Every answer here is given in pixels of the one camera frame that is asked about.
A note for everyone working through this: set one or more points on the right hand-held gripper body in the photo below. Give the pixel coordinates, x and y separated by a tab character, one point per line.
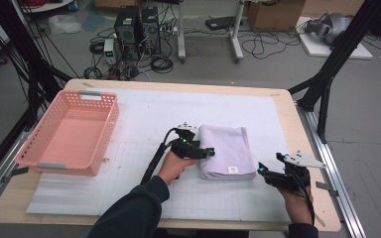
287	180

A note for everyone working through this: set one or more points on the thin wooden stick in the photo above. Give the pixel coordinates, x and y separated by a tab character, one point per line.
320	221

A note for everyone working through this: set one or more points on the black flat box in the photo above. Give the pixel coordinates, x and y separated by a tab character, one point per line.
221	22

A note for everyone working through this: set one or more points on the person's right hand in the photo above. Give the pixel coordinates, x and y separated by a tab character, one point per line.
297	206

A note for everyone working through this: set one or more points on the grey rounded device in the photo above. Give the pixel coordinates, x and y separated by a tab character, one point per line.
332	28

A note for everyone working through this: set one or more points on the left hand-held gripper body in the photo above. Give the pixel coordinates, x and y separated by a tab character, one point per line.
186	147

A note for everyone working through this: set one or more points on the white ribbed foam sheet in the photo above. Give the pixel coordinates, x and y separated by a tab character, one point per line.
63	195

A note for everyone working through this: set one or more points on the pink plastic basket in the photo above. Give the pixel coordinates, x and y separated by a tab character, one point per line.
66	142

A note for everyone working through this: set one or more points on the clear plastic bag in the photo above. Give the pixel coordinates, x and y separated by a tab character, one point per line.
63	24

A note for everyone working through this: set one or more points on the white desk leg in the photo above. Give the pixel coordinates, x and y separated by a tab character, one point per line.
235	36
181	33

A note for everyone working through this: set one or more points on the round white table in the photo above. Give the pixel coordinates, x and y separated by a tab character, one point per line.
53	6

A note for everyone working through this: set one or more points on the black frame stand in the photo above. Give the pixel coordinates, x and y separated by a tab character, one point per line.
23	43
344	43

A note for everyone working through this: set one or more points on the white floor board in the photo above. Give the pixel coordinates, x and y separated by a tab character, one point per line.
320	49

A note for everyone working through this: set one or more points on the blue-grey floor sheet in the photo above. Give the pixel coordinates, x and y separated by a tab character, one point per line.
94	21

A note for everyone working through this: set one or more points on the black computer tower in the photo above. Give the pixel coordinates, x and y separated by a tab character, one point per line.
127	29
150	29

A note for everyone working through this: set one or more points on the white grid mat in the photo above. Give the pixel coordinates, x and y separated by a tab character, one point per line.
195	109

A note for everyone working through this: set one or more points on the pale purple printed towel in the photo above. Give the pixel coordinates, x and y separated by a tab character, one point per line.
225	148

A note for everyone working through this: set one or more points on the cardboard box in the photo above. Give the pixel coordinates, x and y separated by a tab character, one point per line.
112	3
334	6
274	16

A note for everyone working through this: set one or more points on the white power supply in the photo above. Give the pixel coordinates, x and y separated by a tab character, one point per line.
109	49

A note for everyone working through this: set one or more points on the white power strip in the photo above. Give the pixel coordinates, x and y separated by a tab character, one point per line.
168	29

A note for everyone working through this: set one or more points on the aluminium rail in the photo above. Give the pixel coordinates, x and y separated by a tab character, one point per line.
0	172
337	205

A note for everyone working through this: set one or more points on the person's left hand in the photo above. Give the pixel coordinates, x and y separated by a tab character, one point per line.
173	167

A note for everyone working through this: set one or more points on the grey metal clamp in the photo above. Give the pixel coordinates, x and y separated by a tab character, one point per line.
327	188
18	172

